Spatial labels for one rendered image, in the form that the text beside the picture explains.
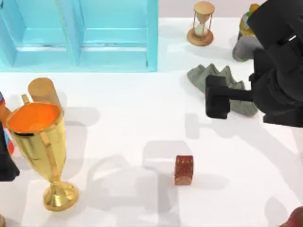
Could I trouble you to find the red brown round object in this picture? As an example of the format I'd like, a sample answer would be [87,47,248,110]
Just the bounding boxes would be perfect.
[278,205,303,227]

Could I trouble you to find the light blue rack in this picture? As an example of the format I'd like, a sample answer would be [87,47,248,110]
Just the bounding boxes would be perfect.
[0,0,159,73]

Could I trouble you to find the wooden hourglass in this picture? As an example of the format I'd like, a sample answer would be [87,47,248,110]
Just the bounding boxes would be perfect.
[186,1,216,46]

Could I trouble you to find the gold trophy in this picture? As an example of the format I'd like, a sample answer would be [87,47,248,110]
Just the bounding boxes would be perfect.
[5,94,80,212]

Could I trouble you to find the grey crumpled cloth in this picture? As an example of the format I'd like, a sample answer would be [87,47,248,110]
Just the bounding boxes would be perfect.
[187,63,259,117]

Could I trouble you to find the red dice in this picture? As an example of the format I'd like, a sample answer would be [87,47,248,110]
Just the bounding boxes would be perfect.
[174,155,195,186]

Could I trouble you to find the wooden cylinder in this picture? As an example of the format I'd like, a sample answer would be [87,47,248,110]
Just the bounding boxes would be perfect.
[27,77,62,110]

